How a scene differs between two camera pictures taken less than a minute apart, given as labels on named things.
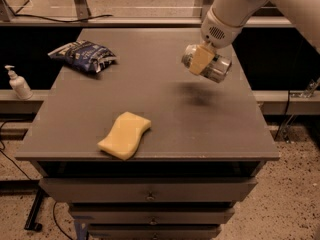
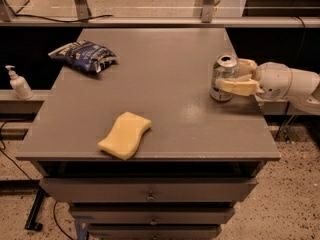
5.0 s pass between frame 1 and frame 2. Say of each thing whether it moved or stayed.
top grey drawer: stayed
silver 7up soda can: moved
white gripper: moved
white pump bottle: stayed
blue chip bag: stayed
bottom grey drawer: stayed
